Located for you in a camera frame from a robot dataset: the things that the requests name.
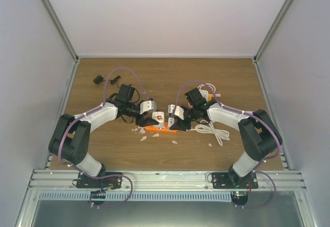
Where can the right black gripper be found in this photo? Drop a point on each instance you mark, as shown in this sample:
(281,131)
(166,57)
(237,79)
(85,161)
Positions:
(181,125)

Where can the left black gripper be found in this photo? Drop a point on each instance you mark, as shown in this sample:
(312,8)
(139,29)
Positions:
(145,122)

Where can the white tiger cube plug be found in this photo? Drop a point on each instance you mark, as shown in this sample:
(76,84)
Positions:
(158,116)

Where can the orange power strip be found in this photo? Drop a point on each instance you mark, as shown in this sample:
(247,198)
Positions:
(164,129)

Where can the black power adapter with cable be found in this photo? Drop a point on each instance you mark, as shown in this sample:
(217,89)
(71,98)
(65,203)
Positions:
(100,79)

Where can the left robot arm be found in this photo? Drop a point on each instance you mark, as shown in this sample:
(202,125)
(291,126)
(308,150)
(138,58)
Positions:
(70,140)

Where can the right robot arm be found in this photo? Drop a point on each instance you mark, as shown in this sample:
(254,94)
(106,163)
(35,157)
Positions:
(258,133)

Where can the white USB charger plug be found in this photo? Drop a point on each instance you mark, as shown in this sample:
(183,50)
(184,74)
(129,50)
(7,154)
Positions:
(171,121)

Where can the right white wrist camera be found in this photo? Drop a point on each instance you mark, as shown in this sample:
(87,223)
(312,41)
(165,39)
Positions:
(173,108)

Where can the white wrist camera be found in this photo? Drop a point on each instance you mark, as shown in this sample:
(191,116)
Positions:
(173,108)
(147,106)

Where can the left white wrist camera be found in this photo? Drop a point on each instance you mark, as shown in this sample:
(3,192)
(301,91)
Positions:
(147,106)

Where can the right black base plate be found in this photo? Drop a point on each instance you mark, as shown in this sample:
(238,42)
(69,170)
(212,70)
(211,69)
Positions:
(225,180)

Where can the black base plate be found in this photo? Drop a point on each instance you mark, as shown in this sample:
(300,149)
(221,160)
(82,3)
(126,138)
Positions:
(225,180)
(109,183)

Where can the grey slotted cable duct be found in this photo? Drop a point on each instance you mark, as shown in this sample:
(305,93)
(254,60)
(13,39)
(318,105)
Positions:
(138,196)

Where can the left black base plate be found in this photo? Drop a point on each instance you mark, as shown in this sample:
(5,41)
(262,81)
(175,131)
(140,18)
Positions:
(109,183)

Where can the aluminium rail front frame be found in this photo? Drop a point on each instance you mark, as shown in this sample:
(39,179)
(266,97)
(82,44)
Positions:
(285,180)

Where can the left aluminium corner post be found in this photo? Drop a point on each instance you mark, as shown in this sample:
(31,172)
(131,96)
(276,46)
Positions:
(55,20)

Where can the aluminium corner post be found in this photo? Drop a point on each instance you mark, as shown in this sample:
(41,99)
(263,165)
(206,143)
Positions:
(55,20)
(273,28)

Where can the right aluminium corner post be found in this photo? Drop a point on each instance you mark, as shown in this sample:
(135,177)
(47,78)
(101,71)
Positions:
(273,28)

